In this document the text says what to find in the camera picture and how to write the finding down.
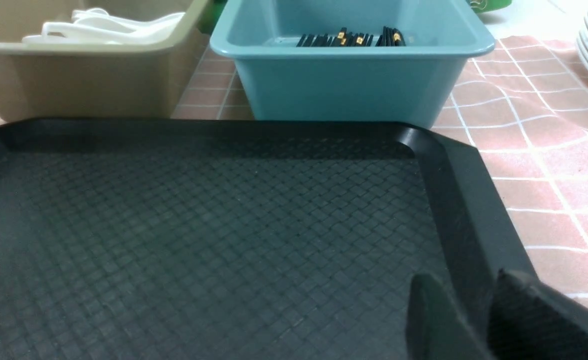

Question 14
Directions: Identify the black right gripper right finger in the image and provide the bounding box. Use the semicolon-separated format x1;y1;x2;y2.
486;269;588;360

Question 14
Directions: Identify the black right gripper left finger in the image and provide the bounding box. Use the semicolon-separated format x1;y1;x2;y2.
406;273;495;360

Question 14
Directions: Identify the pink checkered tablecloth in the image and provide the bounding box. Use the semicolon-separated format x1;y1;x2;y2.
0;32;588;321

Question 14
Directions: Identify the blue plastic bin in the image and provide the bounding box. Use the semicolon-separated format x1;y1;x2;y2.
210;0;495;129

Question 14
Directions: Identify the bundle of black chopsticks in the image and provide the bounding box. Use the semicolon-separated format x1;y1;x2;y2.
295;26;411;48

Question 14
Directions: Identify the black plastic serving tray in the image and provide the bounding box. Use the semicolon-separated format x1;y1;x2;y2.
0;117;588;360

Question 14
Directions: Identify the pile of white spoons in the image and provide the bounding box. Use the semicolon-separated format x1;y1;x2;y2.
21;7;185;45

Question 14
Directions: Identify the olive brown plastic bin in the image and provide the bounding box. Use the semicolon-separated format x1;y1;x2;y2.
0;0;211;122

